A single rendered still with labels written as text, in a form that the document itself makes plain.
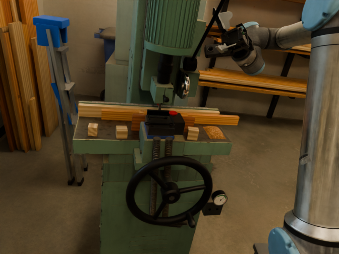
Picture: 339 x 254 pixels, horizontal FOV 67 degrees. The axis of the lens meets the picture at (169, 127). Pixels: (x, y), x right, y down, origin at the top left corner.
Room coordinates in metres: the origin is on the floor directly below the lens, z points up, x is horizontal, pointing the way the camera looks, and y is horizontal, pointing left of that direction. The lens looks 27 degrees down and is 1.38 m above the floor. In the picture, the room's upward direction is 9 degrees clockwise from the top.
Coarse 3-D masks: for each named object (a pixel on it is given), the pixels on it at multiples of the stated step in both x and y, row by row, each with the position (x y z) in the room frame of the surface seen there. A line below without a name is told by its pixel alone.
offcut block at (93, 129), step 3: (90, 123) 0.80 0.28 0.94; (93, 123) 0.80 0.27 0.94; (96, 123) 0.81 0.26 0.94; (90, 126) 0.78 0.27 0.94; (93, 126) 0.78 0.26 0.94; (96, 126) 0.79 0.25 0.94; (90, 129) 0.77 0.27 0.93; (93, 129) 0.78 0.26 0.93; (96, 129) 0.78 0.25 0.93; (90, 132) 0.77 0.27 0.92; (93, 132) 0.78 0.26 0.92; (96, 132) 0.78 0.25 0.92; (90, 135) 0.77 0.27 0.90; (93, 135) 0.78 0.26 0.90; (96, 135) 0.78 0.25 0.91
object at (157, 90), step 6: (156, 78) 1.03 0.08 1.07; (156, 84) 0.95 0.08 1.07; (162, 84) 0.96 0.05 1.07; (168, 84) 0.97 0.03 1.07; (150, 90) 1.04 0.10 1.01; (156, 90) 0.92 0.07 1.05; (162, 90) 0.93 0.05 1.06; (168, 90) 0.94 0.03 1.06; (156, 96) 0.92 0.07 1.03; (162, 96) 0.93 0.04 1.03; (168, 96) 0.94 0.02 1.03; (156, 102) 0.93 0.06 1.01; (162, 102) 0.93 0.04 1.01; (168, 102) 0.94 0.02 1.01
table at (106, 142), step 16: (80, 128) 0.82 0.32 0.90; (112, 128) 0.86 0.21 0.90; (128, 128) 0.88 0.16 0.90; (80, 144) 0.74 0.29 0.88; (96, 144) 0.76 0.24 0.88; (112, 144) 0.77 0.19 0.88; (128, 144) 0.79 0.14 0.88; (192, 144) 0.85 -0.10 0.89; (208, 144) 0.87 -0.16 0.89; (224, 144) 0.89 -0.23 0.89
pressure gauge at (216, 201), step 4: (216, 192) 0.84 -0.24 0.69; (220, 192) 0.84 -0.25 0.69; (224, 192) 0.86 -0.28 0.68; (212, 196) 0.84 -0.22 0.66; (216, 196) 0.82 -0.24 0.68; (220, 196) 0.83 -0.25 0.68; (224, 196) 0.83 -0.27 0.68; (212, 200) 0.83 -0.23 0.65; (216, 200) 0.83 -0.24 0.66; (224, 200) 0.84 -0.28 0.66; (216, 204) 0.83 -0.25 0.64; (220, 204) 0.83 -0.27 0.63
